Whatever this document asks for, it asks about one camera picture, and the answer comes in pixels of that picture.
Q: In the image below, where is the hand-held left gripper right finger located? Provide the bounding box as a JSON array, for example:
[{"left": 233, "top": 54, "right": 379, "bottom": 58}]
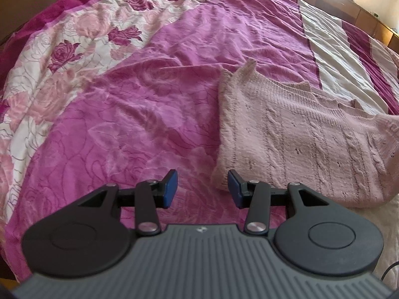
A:
[{"left": 227, "top": 170, "right": 331, "bottom": 235}]

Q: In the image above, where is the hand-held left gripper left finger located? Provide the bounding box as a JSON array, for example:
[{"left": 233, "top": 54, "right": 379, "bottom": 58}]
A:
[{"left": 77, "top": 169, "right": 179, "bottom": 236}]

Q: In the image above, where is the pink knitted cardigan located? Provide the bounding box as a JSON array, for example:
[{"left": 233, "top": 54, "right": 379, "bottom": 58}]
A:
[{"left": 210, "top": 59, "right": 399, "bottom": 209}]

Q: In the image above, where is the magenta floral bed blanket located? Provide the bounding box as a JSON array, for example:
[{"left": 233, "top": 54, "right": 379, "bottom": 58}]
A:
[{"left": 0, "top": 0, "right": 399, "bottom": 282}]

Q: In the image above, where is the brown padded headboard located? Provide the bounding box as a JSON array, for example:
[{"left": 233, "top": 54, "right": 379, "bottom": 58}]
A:
[{"left": 0, "top": 0, "right": 91, "bottom": 47}]

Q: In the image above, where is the black cable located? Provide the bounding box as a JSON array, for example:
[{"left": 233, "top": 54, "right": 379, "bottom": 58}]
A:
[{"left": 381, "top": 260, "right": 399, "bottom": 287}]

